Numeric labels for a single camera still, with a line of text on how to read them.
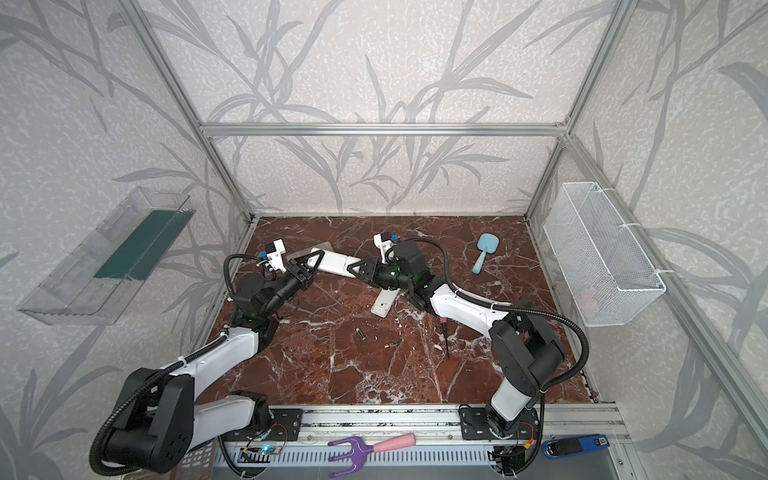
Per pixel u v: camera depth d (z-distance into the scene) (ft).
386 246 2.52
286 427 2.37
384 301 3.11
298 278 2.28
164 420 1.34
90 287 2.07
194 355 1.61
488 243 3.68
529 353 1.48
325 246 3.56
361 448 2.31
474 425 2.41
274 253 2.42
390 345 2.84
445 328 2.99
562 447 2.19
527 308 1.58
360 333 2.92
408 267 2.07
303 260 2.43
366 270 2.35
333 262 2.53
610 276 1.99
